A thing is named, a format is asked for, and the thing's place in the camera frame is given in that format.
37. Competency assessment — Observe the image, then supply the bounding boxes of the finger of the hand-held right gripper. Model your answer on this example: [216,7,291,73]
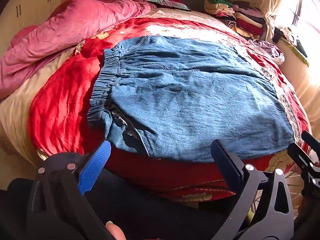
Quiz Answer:
[301,130,320,154]
[287,142,320,198]

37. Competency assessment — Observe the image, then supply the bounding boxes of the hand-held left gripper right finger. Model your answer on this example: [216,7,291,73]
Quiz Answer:
[210,139,295,240]

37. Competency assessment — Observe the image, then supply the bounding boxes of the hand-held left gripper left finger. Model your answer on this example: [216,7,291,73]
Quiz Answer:
[26,140,116,240]

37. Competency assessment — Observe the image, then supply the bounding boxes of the blue denim pants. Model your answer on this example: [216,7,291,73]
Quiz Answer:
[87,35,296,163]

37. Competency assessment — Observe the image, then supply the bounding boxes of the person's left hand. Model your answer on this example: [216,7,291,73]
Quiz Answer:
[105,221,127,240]

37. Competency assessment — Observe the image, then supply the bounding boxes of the person's black clothing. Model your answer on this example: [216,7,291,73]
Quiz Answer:
[0,169,253,240]

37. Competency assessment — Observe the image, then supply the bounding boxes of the red floral blanket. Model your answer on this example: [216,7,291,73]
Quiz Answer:
[27,17,313,205]

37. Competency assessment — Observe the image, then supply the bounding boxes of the cluttered bedside table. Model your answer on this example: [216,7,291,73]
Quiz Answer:
[272,26,320,90]

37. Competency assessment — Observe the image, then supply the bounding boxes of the lilac crumpled cloth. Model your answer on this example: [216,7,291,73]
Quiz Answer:
[249,39,285,65]

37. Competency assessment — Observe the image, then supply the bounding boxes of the window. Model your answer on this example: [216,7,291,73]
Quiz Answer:
[275,0,320,45]

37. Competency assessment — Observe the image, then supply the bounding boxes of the pink duvet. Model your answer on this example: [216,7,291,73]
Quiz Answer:
[0,0,157,101]

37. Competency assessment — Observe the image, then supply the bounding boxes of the cream curtain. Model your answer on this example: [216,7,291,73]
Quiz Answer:
[260,0,288,42]

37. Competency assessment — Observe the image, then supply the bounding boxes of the pile of folded clothes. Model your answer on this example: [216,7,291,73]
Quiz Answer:
[204,0,267,40]

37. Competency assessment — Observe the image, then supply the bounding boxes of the striped pillow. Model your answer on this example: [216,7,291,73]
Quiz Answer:
[147,0,192,12]

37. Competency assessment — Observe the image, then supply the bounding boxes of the beige wardrobe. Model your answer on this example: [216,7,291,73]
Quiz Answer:
[0,0,87,57]

